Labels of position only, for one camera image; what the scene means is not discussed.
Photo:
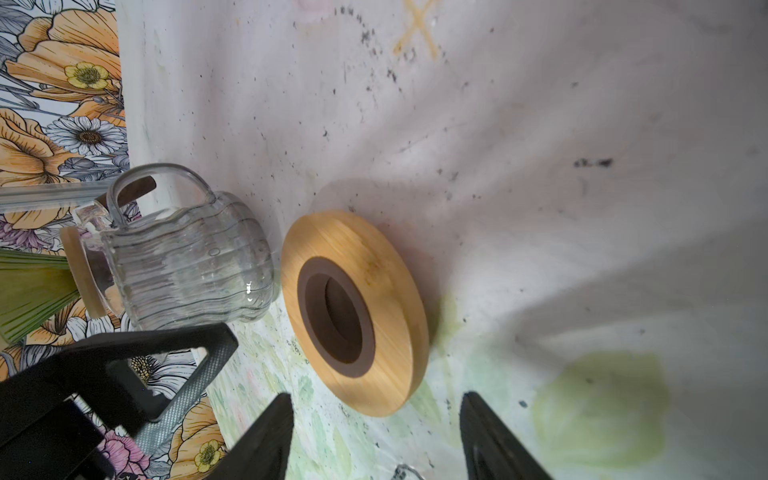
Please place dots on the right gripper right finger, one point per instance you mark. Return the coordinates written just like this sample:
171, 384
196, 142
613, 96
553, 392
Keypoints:
491, 450

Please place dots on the grey ribbed glass pitcher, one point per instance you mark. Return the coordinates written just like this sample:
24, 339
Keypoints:
207, 263

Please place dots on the left corner frame post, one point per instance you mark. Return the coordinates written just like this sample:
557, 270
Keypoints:
53, 195

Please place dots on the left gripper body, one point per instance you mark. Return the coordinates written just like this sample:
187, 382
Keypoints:
49, 440

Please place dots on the clear glass carafe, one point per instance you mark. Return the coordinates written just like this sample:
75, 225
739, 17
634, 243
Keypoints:
95, 216

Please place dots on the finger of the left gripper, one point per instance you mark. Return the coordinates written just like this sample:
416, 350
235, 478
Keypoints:
141, 381

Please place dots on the green glass dripper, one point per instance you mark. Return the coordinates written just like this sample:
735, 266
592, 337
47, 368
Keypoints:
34, 287

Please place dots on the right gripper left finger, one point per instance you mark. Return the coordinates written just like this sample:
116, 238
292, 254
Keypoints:
263, 451

